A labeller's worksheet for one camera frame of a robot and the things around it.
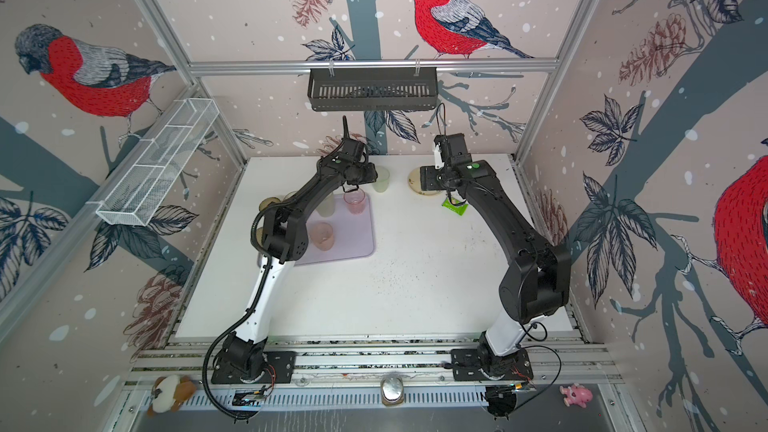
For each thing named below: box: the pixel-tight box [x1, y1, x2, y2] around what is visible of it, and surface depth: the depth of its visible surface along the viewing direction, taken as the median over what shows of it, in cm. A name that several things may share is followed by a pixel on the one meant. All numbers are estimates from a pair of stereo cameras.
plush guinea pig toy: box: [148, 375, 197, 417], surface depth 70 cm
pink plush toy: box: [559, 383, 593, 408], surface depth 69 cm
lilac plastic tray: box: [295, 194, 374, 266], surface depth 100 cm
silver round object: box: [381, 374, 404, 407], surface depth 63 cm
